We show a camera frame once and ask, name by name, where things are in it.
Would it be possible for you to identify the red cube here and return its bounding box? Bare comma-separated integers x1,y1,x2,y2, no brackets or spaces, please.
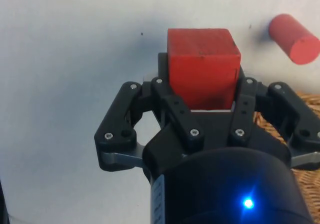
166,28,242,111

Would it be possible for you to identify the red cylinder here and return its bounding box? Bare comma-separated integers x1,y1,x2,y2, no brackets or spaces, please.
268,13,320,66

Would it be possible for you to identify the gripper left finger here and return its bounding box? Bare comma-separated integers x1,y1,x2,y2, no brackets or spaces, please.
94,52,204,172

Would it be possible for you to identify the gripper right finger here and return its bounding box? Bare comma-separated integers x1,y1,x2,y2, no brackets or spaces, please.
228,65,320,170

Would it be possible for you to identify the wicker basket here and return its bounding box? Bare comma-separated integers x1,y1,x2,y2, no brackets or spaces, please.
252,90,320,224

